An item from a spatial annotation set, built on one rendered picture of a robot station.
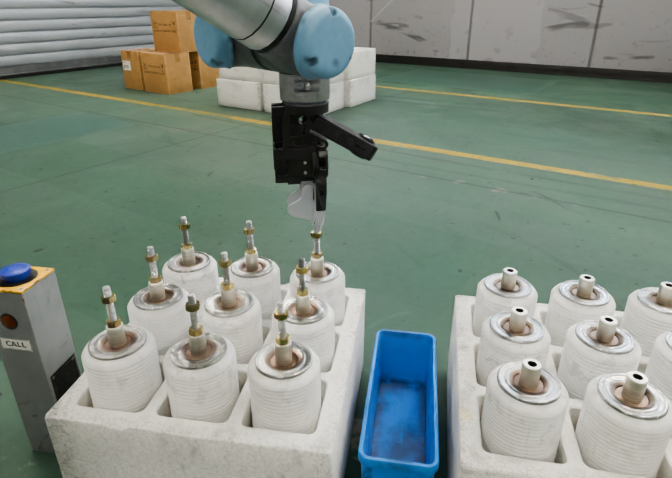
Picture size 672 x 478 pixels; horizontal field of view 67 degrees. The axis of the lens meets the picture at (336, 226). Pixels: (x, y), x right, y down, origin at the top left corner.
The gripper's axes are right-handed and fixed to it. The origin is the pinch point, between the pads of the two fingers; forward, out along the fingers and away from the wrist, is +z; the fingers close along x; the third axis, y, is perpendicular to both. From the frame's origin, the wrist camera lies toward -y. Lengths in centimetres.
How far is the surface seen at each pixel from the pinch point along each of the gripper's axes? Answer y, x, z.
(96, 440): 32.9, 22.6, 19.6
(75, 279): 60, -50, 35
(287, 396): 7.5, 27.2, 11.2
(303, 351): 4.9, 21.4, 9.1
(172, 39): 74, -357, -5
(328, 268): -1.4, -0.9, 9.1
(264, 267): 9.7, -2.9, 9.1
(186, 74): 66, -355, 21
